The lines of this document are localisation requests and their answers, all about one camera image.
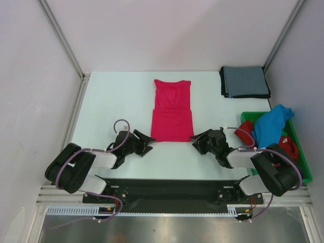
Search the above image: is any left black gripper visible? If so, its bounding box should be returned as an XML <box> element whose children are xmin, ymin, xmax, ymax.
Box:
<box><xmin>123</xmin><ymin>129</ymin><xmax>156</xmax><ymax>156</ymax></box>

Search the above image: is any pink t shirt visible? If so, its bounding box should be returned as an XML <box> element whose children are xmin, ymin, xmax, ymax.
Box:
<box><xmin>151</xmin><ymin>79</ymin><xmax>194</xmax><ymax>142</ymax></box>

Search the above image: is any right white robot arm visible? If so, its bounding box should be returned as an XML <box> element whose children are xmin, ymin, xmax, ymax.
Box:
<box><xmin>190</xmin><ymin>127</ymin><xmax>303</xmax><ymax>203</ymax></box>

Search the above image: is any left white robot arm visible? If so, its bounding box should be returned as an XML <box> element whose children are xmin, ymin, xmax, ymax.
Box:
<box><xmin>45</xmin><ymin>130</ymin><xmax>156</xmax><ymax>203</ymax></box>

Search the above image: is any folded black t shirt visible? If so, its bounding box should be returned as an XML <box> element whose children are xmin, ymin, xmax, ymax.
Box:
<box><xmin>219</xmin><ymin>66</ymin><xmax>271</xmax><ymax>99</ymax></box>

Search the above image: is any blue t shirt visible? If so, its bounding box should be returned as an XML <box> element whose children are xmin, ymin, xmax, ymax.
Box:
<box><xmin>254</xmin><ymin>104</ymin><xmax>295</xmax><ymax>148</ymax></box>

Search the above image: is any folded grey t shirt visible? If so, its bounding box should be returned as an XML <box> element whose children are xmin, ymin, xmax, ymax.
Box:
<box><xmin>223</xmin><ymin>66</ymin><xmax>269</xmax><ymax>96</ymax></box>

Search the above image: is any dark red t shirt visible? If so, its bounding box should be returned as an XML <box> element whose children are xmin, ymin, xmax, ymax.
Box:
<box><xmin>234</xmin><ymin>120</ymin><xmax>300</xmax><ymax>163</ymax></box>

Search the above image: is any green plastic bin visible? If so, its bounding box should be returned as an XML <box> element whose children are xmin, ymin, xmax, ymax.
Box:
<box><xmin>240</xmin><ymin>111</ymin><xmax>312</xmax><ymax>185</ymax></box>

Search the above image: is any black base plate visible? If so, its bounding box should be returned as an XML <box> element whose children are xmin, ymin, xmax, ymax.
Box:
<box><xmin>83</xmin><ymin>179</ymin><xmax>264</xmax><ymax>214</ymax></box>

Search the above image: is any white cable duct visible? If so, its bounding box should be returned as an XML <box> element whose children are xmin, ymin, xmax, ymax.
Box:
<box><xmin>47</xmin><ymin>204</ymin><xmax>257</xmax><ymax>217</ymax></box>

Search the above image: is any left aluminium frame post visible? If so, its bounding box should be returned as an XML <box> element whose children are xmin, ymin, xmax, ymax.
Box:
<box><xmin>37</xmin><ymin>0</ymin><xmax>85</xmax><ymax>80</ymax></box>

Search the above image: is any aluminium frame post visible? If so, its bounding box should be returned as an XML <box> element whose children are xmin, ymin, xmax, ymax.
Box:
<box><xmin>37</xmin><ymin>0</ymin><xmax>85</xmax><ymax>80</ymax></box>
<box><xmin>263</xmin><ymin>0</ymin><xmax>308</xmax><ymax>73</ymax></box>

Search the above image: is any right aluminium frame post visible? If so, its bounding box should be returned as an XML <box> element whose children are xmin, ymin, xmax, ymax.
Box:
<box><xmin>263</xmin><ymin>0</ymin><xmax>308</xmax><ymax>73</ymax></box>

